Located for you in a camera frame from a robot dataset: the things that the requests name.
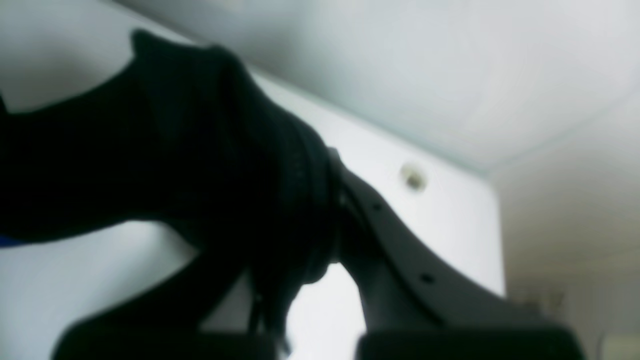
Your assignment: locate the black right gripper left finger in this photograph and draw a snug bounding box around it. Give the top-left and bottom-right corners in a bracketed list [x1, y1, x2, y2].
[52, 251, 281, 360]

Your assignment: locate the black printed T-shirt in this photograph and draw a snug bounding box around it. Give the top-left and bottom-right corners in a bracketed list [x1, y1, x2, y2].
[1, 30, 334, 336]

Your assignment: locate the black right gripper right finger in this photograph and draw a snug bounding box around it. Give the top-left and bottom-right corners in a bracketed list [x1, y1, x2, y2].
[329, 148, 585, 360]

